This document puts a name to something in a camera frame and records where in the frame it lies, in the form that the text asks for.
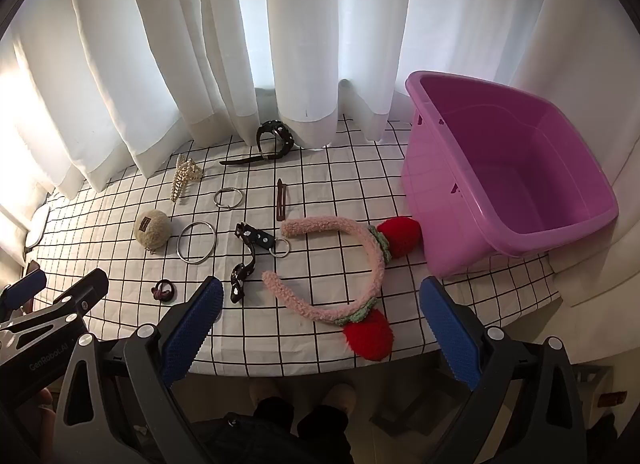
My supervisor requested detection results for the dark red hair tie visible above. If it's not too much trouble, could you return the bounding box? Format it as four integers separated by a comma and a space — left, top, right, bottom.
152, 278, 178, 304

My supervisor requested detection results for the large silver bangle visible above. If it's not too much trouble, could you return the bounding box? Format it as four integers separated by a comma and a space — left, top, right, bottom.
176, 221, 217, 265

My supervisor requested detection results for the beige fluffy pompom hair tie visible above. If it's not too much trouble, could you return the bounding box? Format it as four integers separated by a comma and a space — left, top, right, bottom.
134, 208, 173, 252

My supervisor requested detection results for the pink strawberry plush headband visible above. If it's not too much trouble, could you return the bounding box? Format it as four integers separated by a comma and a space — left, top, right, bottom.
262, 216, 422, 362

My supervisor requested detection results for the black flower hair band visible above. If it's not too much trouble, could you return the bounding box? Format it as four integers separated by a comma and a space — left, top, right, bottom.
230, 222, 277, 303

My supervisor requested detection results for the small silver ring bangle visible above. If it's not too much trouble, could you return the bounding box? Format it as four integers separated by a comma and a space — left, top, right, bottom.
269, 237, 292, 258

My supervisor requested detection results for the silver bangle with charm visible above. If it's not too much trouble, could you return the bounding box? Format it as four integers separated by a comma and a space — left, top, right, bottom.
213, 187, 244, 209

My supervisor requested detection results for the pearl hair claw clip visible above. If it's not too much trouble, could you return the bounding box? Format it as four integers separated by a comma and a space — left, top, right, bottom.
170, 154, 203, 203

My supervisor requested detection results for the brown snap hair clip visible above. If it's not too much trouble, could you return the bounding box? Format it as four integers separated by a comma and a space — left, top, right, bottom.
276, 179, 286, 222

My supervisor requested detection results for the black wristwatch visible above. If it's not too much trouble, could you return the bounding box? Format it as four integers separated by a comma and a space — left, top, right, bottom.
220, 120, 295, 166

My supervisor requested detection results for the person's left hand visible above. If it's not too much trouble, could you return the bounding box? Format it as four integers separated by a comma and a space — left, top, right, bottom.
35, 388, 55, 464

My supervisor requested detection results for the dark smartphone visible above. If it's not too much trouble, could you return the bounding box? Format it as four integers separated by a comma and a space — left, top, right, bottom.
25, 260, 41, 280

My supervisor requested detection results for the white grid tablecloth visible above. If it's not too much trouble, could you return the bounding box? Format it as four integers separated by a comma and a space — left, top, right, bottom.
24, 112, 561, 378

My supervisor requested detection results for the purple plastic tub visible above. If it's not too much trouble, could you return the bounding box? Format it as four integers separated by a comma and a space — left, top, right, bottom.
401, 70, 618, 277

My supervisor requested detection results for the white curtain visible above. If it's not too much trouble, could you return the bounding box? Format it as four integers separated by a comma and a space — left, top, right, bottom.
1, 0, 639, 258

